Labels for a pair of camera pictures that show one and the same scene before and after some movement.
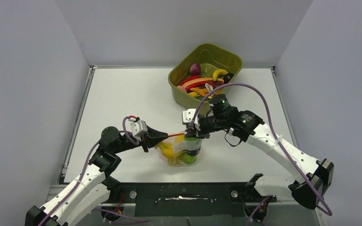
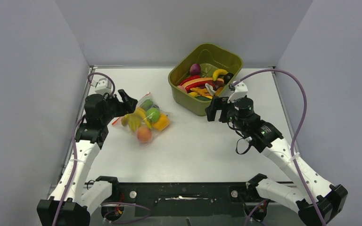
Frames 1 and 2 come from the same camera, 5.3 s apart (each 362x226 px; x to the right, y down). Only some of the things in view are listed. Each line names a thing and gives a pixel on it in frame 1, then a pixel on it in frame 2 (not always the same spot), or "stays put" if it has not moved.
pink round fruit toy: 182,88 stays put
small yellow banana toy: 218,72 stays put
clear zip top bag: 179,150 → 147,121
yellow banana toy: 168,147 → 135,120
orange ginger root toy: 200,91 stays put
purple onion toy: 194,69 stays put
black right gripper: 201,131 → 221,103
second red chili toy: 199,84 stays put
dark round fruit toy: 227,77 stays put
